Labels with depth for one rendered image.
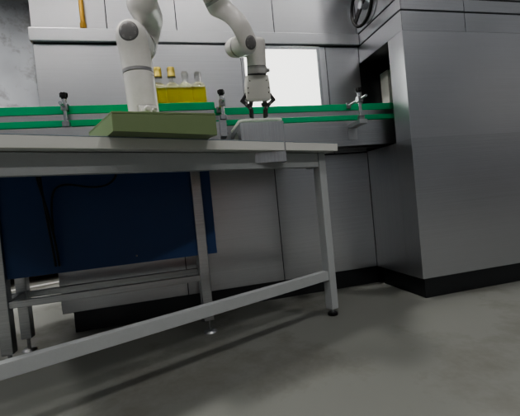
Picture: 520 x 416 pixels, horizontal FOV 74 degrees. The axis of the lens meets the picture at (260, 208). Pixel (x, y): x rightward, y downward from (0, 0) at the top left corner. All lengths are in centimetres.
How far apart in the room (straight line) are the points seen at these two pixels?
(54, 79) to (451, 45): 185
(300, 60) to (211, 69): 48
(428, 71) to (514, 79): 50
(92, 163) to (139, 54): 37
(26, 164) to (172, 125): 38
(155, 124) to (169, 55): 87
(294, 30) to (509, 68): 109
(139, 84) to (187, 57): 72
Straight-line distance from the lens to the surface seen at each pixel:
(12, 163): 107
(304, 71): 198
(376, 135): 186
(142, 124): 103
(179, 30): 196
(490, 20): 223
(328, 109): 179
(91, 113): 155
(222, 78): 186
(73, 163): 108
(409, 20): 193
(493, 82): 213
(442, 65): 195
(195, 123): 109
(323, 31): 215
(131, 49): 122
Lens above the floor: 53
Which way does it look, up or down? 1 degrees down
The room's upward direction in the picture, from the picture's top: 5 degrees counter-clockwise
